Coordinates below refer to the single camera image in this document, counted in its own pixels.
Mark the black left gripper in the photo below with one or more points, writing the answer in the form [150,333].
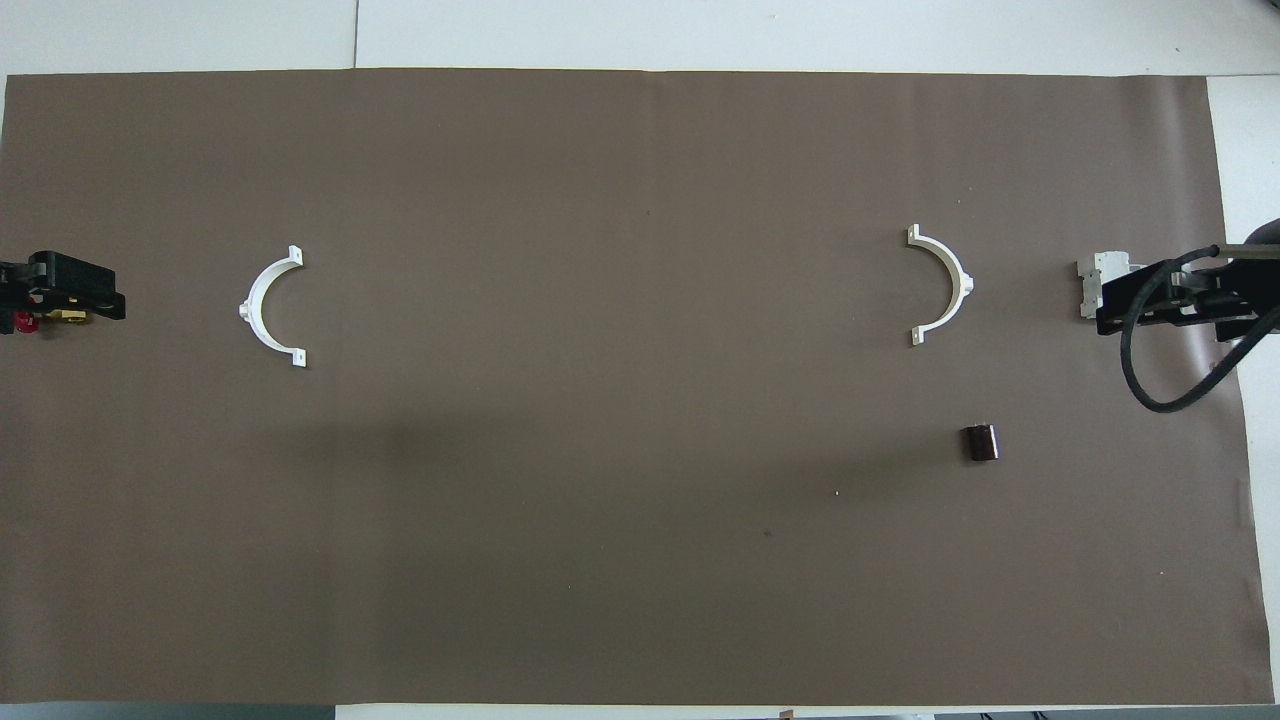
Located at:
[70,272]

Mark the brown table mat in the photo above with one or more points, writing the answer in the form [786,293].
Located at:
[600,150]

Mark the dark brown short cylinder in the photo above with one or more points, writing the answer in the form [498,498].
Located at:
[981,443]

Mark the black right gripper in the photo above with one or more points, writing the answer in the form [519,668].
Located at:
[1225,305]

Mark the grey circuit breaker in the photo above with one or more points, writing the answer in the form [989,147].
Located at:
[1100,285]

